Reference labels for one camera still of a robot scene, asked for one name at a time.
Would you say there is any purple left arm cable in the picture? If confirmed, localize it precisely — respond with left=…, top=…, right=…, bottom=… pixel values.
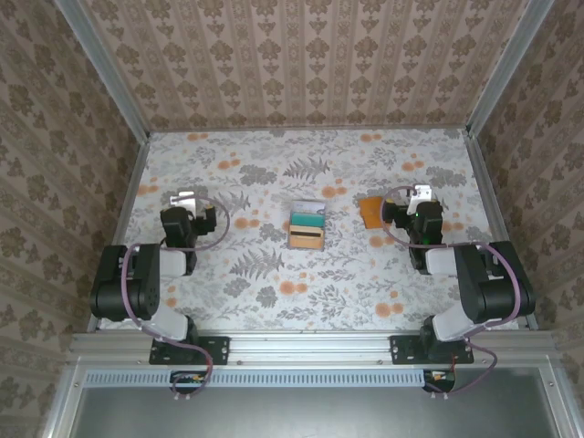
left=120, top=193, right=232, bottom=401

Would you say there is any orange leather card holder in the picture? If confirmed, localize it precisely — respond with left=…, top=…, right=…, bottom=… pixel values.
left=359, top=196, right=389, bottom=230

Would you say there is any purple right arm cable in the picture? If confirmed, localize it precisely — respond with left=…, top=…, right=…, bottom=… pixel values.
left=381, top=185, right=526, bottom=398

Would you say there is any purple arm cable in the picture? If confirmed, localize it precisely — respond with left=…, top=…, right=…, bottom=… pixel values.
left=120, top=193, right=232, bottom=401
left=381, top=185, right=526, bottom=398

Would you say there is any aluminium side rail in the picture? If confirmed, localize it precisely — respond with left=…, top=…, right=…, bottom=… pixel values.
left=88, top=134, right=152, bottom=332
left=467, top=131, right=539, bottom=330

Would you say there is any clear acrylic card box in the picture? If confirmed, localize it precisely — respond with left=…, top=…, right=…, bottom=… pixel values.
left=287, top=199, right=328, bottom=251

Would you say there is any aluminium corner post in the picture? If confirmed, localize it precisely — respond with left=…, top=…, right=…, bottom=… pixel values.
left=53, top=0, right=151, bottom=143
left=464, top=0, right=557, bottom=138

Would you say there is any grey metal panel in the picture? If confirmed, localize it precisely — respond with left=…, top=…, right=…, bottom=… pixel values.
left=75, top=387, right=548, bottom=438

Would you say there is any gold credit card stack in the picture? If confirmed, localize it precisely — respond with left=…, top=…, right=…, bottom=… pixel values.
left=289, top=223, right=325, bottom=250

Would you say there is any aluminium frame rail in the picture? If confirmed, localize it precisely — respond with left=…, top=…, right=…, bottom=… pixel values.
left=68, top=331, right=556, bottom=366

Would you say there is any black connector board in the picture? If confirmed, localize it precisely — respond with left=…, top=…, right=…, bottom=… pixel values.
left=171, top=371, right=207, bottom=390
left=422, top=369, right=457, bottom=393

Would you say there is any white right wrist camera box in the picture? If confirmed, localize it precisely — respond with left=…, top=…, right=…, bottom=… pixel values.
left=407, top=183, right=433, bottom=205

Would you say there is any grey slotted cable duct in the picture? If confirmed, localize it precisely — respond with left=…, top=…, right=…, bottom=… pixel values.
left=84, top=369, right=428, bottom=389

